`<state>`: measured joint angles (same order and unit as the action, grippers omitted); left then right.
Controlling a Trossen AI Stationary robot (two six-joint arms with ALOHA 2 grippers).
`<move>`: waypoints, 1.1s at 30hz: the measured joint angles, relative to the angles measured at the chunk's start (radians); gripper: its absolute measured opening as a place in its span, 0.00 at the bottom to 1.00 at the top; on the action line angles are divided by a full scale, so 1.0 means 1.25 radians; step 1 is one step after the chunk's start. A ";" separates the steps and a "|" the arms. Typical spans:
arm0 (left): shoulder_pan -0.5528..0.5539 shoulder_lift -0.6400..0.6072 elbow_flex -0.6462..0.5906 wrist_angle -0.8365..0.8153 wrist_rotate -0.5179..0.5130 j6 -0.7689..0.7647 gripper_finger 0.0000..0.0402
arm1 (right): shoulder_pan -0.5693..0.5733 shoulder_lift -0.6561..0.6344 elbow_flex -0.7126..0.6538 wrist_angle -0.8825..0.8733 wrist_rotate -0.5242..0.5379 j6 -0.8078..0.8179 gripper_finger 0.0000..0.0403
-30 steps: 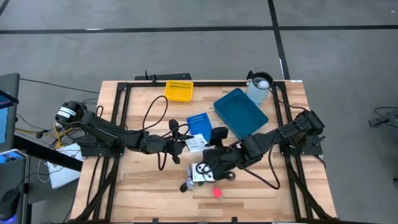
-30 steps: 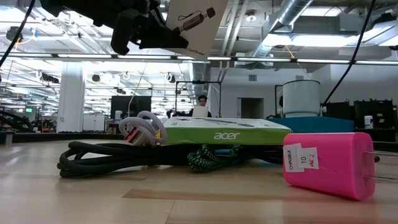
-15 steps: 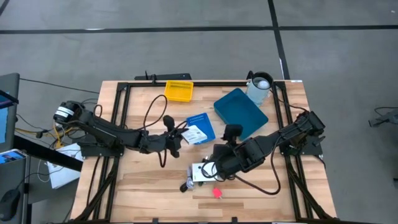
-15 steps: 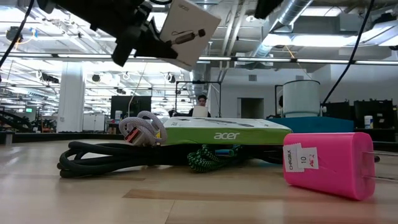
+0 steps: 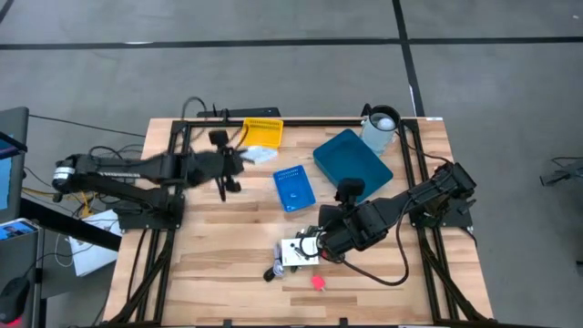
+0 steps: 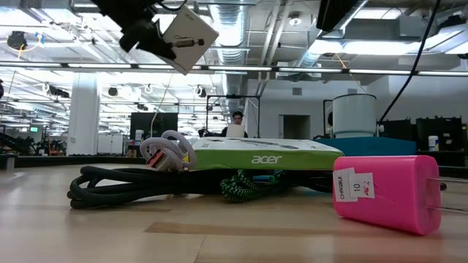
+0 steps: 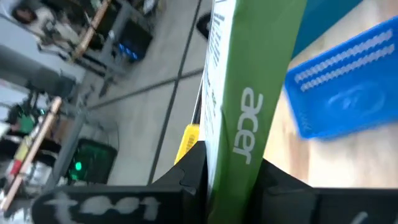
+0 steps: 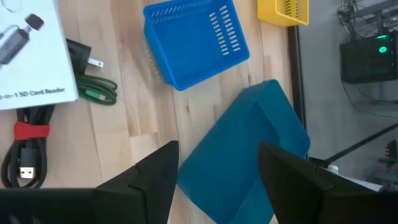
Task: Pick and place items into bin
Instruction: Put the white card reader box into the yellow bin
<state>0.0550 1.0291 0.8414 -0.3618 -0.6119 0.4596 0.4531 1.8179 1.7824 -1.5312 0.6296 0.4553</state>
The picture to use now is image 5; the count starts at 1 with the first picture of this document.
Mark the device with blue screen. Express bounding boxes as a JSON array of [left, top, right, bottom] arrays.
[[0, 217, 40, 243]]

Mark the black metal bar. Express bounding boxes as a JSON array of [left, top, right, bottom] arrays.
[[20, 197, 124, 253]]

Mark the grey braided cable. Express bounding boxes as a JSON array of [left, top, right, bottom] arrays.
[[271, 242, 287, 279]]

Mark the black metal table frame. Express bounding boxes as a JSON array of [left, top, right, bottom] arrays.
[[102, 116, 496, 328]]

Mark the yellow plastic basket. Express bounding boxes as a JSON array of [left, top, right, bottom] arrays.
[[240, 117, 285, 150]]

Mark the grey laptop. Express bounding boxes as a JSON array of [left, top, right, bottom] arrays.
[[0, 106, 30, 225]]

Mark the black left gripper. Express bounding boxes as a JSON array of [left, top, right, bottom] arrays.
[[184, 146, 250, 186]]

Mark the white paper box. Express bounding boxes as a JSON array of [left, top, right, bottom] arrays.
[[67, 209, 124, 278]]

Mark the blue plastic basket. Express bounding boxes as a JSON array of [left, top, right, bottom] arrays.
[[271, 164, 318, 214]]

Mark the pale cylinder container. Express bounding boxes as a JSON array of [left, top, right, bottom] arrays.
[[359, 104, 404, 158]]

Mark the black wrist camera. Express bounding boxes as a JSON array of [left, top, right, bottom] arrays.
[[334, 177, 367, 206], [208, 128, 230, 149]]

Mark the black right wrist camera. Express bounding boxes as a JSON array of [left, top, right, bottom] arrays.
[[334, 177, 367, 206]]

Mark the black computer mouse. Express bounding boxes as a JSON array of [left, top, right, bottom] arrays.
[[0, 275, 32, 326]]

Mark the teal plastic tray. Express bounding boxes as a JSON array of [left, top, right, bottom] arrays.
[[312, 128, 395, 208]]

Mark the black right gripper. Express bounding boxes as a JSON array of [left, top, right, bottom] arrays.
[[295, 200, 391, 266]]

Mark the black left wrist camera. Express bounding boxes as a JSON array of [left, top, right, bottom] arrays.
[[208, 128, 230, 149]]

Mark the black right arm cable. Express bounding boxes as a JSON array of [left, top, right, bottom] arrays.
[[339, 195, 412, 289]]

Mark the black power strip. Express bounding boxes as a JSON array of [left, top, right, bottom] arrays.
[[196, 107, 282, 119]]

